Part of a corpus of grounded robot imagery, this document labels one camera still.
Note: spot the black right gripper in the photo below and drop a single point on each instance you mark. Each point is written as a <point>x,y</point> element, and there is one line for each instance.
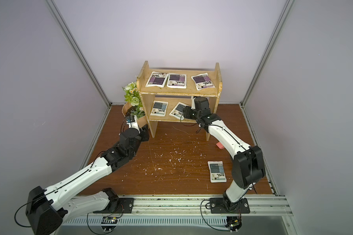
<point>188,112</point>

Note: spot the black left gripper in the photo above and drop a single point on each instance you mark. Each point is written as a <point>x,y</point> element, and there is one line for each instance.
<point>144,134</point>

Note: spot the teal coffee bag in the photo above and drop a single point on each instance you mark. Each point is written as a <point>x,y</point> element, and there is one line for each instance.
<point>178,111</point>
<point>217,172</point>
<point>159,108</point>

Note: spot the purple coffee bag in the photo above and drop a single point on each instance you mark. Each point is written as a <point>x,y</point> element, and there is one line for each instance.
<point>202,81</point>
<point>157,79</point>
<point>177,81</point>

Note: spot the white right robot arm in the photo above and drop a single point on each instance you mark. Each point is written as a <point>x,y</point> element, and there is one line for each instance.
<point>248,166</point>

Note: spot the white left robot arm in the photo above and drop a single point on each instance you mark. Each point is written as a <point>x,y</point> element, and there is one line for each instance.
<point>47,209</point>

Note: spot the wooden two-tier shelf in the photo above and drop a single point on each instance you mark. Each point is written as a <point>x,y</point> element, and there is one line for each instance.
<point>171,95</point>

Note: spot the pink plastic scoop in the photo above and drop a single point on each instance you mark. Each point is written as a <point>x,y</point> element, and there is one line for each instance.
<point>220,145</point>

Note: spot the green artificial flower plant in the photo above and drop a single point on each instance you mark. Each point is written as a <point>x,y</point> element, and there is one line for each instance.
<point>132,95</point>

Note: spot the left connector board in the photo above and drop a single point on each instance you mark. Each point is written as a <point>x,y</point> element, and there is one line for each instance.
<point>108,224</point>

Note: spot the connector board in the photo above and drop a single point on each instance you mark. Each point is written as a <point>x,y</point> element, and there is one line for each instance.
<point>108,224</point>
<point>234,223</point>

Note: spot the right connector board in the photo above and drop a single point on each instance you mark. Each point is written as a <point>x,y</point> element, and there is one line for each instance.
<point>234,223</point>

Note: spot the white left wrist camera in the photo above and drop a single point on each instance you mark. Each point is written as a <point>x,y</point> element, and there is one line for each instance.
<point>131,122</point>

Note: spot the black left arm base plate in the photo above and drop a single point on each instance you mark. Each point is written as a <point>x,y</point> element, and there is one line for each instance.
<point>121,205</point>

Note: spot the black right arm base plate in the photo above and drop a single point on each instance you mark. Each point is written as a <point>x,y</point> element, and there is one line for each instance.
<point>223,205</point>

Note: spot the aluminium front rail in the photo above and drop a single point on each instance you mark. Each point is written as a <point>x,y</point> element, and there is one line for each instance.
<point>205,204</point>

